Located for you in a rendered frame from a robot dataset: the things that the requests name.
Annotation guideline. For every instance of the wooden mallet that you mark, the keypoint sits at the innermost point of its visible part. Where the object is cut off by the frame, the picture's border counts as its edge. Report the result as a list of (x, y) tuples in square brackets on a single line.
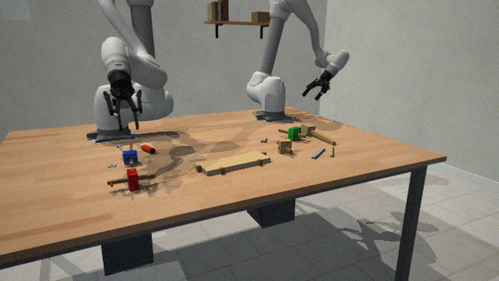
[(309, 129)]

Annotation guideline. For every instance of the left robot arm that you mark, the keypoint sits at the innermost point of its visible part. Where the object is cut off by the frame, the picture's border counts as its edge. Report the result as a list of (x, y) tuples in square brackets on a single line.
[(268, 90)]

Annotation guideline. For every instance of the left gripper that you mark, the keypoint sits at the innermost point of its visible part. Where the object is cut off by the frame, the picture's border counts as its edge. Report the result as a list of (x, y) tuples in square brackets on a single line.
[(323, 82)]

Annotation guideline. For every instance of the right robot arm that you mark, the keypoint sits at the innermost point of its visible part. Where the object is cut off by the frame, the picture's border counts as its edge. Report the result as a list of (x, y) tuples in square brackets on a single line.
[(116, 56)]

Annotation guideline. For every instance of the red screwdriver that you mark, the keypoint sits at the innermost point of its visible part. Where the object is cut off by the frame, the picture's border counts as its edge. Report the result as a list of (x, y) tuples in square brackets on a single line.
[(148, 149)]

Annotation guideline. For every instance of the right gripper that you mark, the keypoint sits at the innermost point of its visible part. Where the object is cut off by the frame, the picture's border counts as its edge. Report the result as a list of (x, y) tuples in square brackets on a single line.
[(121, 89)]

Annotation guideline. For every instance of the grey metal bar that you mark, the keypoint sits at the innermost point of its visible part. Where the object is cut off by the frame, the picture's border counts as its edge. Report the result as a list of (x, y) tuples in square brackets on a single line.
[(317, 153)]

